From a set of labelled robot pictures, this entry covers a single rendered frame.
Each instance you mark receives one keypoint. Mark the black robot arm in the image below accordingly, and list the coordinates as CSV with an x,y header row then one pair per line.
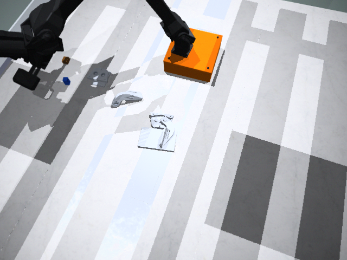
x,y
47,22

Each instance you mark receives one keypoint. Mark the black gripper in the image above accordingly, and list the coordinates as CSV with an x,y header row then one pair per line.
x,y
28,79

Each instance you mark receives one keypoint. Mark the blue cube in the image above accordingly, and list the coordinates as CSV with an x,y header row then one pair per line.
x,y
66,80

